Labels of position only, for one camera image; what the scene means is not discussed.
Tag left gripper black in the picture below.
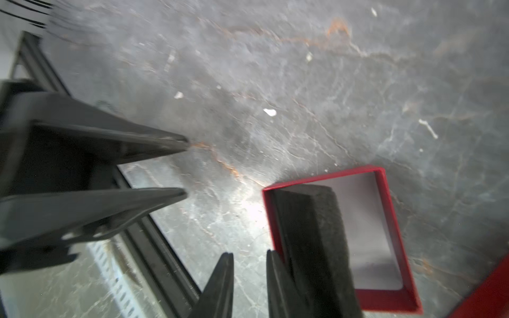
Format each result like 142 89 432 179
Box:
1 81 190 273

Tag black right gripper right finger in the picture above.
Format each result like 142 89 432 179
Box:
266 250 310 318

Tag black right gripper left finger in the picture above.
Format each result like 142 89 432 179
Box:
188 253 234 318

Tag red jewelry box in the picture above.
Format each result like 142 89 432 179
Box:
262 165 423 315

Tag white slotted cable duct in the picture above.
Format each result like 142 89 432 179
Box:
86 242 147 317

